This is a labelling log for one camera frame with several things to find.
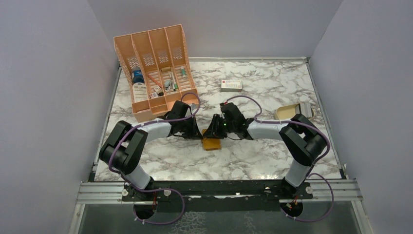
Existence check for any red pencil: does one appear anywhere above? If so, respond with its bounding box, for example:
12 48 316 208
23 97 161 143
148 74 163 89

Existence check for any beige oval tray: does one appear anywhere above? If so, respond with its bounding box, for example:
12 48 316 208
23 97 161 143
275 103 315 120

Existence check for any white small card box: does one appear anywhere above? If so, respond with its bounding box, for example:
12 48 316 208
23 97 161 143
220 79 243 92

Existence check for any white label sheet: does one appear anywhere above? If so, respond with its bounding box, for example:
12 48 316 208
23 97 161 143
132 82 148 103

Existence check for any green white marker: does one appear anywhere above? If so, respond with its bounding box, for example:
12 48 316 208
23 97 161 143
181 66 187 79

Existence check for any metal binder clip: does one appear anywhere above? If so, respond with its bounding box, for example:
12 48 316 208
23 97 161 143
164 78 173 92

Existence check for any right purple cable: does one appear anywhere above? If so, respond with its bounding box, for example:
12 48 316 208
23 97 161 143
220 95 331 178

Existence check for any purple cable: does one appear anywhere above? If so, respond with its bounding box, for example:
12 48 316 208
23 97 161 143
220 95 331 178
108 92 201 191

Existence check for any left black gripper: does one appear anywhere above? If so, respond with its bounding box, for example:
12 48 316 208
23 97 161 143
179 115 203 139

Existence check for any blue tape roll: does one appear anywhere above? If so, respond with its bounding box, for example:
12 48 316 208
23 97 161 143
131 69 145 84

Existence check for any stack of grey cards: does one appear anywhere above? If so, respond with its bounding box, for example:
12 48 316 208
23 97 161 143
295 102 314 119

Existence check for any yellow leather card holder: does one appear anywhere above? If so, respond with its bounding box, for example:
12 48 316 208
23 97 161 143
202 129 222 151

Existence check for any peach plastic desk organizer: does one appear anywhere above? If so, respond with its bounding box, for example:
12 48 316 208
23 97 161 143
113 24 200 122

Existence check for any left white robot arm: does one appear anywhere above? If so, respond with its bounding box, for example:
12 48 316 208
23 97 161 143
99 101 203 200

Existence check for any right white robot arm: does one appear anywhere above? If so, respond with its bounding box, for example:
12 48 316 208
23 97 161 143
203 103 330 198

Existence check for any small brown eraser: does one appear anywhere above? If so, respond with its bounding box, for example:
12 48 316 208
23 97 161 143
161 66 171 72

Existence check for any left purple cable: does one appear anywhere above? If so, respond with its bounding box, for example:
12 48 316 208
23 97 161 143
108 92 201 191

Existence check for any black mounting base bar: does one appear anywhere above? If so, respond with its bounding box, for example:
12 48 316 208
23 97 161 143
122 179 313 213

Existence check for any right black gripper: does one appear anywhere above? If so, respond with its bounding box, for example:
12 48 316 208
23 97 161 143
203 114 236 139

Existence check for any aluminium frame rail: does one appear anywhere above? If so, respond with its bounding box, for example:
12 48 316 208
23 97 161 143
76 179 363 204

